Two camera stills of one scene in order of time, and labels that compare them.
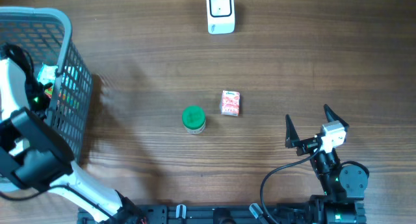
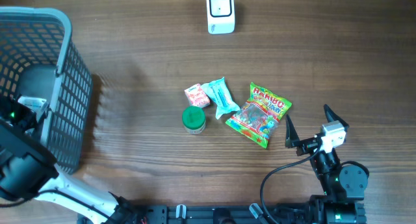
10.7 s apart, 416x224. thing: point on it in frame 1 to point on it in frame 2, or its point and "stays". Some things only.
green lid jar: (194, 119) stays
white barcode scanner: (220, 10) stays
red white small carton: (230, 103) to (196, 96)
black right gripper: (306, 145) stays
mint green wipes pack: (47, 74) to (221, 97)
